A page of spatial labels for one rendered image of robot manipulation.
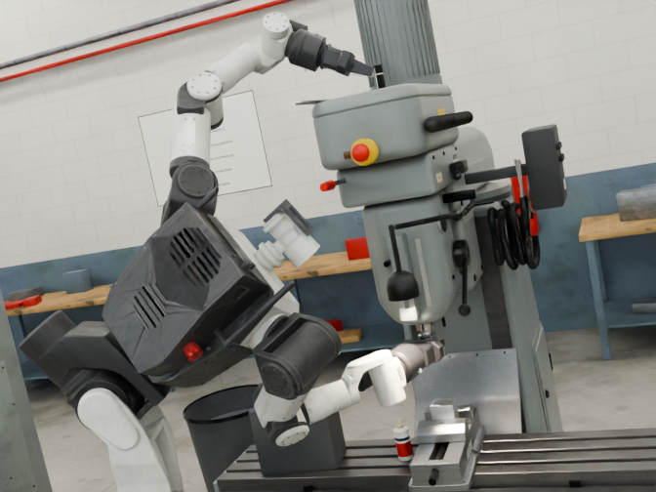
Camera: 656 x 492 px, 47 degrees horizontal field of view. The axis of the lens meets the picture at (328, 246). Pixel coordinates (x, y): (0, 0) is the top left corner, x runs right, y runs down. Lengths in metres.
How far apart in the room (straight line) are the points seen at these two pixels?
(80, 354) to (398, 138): 0.81
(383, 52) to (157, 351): 1.05
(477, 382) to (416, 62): 0.96
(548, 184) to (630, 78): 4.02
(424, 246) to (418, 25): 0.61
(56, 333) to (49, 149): 6.33
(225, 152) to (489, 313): 4.79
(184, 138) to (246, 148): 5.03
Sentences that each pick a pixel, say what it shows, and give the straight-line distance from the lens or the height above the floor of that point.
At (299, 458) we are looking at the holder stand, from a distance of 2.15.
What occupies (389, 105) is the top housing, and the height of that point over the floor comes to 1.85.
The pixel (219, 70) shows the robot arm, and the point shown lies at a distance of 1.86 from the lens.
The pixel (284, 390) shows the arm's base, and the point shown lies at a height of 1.36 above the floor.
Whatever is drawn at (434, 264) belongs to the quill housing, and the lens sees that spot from 1.86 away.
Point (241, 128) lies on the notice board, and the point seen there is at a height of 2.07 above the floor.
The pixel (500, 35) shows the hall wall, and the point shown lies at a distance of 6.12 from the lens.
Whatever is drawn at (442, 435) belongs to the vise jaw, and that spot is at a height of 1.02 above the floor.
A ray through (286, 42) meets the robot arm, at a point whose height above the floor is 2.05.
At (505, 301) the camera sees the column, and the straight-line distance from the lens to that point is 2.32.
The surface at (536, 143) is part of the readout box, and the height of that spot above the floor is 1.69.
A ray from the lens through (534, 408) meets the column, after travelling 2.44.
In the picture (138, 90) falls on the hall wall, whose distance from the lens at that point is 7.27.
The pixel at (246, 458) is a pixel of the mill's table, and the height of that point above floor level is 0.93.
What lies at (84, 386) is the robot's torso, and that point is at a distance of 1.63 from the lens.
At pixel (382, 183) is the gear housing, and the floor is 1.68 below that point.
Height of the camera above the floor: 1.79
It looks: 7 degrees down
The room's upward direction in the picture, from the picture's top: 11 degrees counter-clockwise
